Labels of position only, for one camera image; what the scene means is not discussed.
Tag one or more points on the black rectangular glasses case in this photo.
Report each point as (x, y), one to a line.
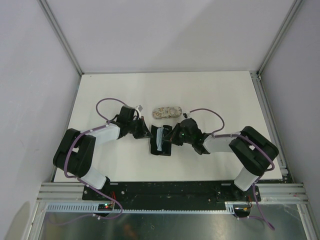
(167, 147)

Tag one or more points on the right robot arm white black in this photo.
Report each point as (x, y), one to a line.
(254, 151)

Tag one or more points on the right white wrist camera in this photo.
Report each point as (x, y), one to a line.
(187, 115)

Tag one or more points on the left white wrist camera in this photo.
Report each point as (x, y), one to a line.
(138, 109)

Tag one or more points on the aluminium corner post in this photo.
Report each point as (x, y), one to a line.
(53, 22)
(282, 31)

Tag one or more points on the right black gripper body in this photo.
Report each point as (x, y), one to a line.
(178, 136)

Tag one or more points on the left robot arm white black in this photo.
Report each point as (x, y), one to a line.
(76, 150)

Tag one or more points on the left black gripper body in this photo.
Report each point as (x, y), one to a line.
(136, 128)

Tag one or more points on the white slotted cable duct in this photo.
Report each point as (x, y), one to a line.
(95, 207)

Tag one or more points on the left aluminium corner post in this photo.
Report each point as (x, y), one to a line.
(53, 22)

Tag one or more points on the blue cleaning cloth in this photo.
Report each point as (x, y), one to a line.
(159, 139)

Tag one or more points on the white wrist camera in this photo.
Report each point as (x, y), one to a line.
(138, 109)
(187, 115)

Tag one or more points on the right aluminium corner post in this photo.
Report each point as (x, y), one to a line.
(282, 31)

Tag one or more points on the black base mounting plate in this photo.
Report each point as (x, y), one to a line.
(172, 194)

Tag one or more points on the patterned glasses case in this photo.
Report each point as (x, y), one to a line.
(167, 112)

